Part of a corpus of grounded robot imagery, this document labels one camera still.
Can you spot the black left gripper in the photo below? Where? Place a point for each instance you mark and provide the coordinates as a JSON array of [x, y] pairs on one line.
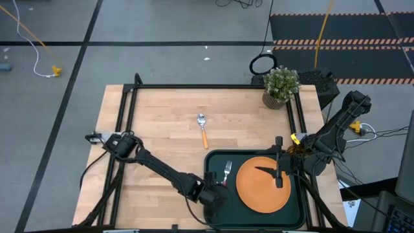
[[211, 195]]

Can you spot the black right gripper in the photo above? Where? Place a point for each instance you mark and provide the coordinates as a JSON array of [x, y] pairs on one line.
[[286, 165]]

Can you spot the amber translucent cup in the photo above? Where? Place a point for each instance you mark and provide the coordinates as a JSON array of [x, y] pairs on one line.
[[296, 149]]

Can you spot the orange plate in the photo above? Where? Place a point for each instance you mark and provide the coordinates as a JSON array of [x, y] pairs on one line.
[[258, 194]]

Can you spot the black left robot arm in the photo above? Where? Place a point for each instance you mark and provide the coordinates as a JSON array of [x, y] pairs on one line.
[[158, 166]]

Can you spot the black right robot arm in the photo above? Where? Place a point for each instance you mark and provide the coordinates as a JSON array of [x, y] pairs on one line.
[[336, 129]]

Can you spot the dark green tray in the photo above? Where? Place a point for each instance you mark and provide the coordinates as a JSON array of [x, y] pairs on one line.
[[252, 220]]

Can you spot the yellow tag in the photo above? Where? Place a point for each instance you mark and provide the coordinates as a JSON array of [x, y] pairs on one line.
[[295, 139]]

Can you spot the potted green plant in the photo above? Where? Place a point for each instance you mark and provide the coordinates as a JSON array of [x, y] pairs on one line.
[[280, 84]]

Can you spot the yellow power connector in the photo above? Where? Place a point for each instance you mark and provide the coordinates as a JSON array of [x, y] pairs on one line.
[[355, 126]]

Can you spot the white paper sheet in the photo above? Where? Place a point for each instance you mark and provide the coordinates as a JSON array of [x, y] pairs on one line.
[[351, 207]]

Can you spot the black side desk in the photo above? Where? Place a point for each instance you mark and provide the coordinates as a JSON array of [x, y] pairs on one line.
[[368, 191]]

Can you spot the grey monitor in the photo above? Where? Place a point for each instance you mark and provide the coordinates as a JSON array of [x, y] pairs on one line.
[[407, 161]]

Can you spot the black keyboard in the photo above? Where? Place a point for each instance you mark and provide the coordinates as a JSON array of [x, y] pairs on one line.
[[402, 223]]

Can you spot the black hazard-striped floor mat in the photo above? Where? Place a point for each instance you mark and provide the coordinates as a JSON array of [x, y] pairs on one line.
[[339, 29]]

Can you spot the small grey floor block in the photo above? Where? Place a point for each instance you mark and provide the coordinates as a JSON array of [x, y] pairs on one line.
[[4, 67]]

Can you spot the black aluminium table frame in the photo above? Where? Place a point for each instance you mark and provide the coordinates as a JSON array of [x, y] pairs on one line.
[[194, 86]]

